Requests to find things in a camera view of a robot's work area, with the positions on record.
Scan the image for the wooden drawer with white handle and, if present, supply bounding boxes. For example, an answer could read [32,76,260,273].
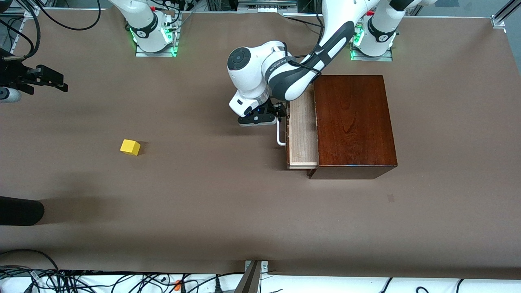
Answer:
[276,83,320,171]

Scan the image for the yellow wooden block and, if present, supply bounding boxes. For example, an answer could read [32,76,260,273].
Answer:
[120,139,141,156]

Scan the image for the dark brown wooden cabinet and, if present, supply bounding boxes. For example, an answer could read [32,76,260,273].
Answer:
[310,75,398,180]

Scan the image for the black cylinder object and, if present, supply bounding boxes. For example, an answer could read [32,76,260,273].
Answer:
[0,196,45,226]

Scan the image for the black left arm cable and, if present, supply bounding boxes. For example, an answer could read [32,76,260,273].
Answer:
[283,0,326,78]

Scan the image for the aluminium frame profile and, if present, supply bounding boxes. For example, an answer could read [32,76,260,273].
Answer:
[490,0,521,29]
[0,6,41,53]

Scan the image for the long black table cable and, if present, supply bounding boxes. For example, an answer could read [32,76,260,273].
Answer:
[282,15,323,29]

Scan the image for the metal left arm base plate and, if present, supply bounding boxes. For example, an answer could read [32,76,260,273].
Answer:
[349,21,394,62]

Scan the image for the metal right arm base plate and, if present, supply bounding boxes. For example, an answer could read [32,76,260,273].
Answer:
[135,11,180,58]

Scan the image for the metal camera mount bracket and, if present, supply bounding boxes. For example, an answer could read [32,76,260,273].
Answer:
[235,260,269,293]

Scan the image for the black cable tangle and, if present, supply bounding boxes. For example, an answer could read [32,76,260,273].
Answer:
[0,249,245,293]

